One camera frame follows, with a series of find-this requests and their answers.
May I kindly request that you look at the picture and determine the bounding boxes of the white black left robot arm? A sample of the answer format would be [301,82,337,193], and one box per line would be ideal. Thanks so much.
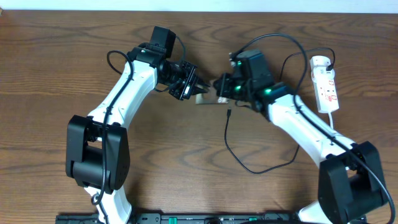
[55,26,209,223]

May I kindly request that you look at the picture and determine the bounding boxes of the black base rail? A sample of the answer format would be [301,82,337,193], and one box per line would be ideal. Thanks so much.
[55,211,368,224]

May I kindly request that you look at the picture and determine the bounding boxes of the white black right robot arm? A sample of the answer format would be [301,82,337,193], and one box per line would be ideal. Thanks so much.
[214,50,394,223]

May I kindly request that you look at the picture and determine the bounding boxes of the Samsung Galaxy smartphone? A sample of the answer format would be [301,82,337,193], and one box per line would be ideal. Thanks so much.
[195,81,229,105]

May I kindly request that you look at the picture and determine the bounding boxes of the white power extension socket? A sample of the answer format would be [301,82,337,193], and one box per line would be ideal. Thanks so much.
[310,55,339,113]

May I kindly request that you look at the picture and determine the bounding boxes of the black USB charging cable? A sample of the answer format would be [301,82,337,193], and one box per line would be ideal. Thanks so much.
[224,46,336,175]

